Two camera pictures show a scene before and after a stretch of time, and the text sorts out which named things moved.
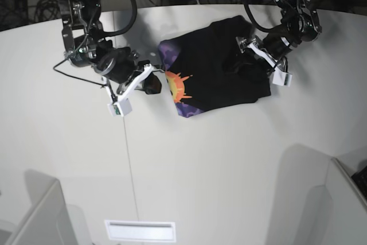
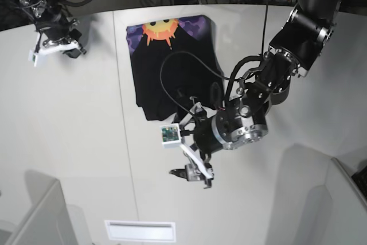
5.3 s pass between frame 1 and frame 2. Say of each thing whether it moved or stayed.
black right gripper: moved
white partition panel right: stayed
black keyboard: stayed
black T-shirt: moved
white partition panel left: stayed
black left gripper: moved
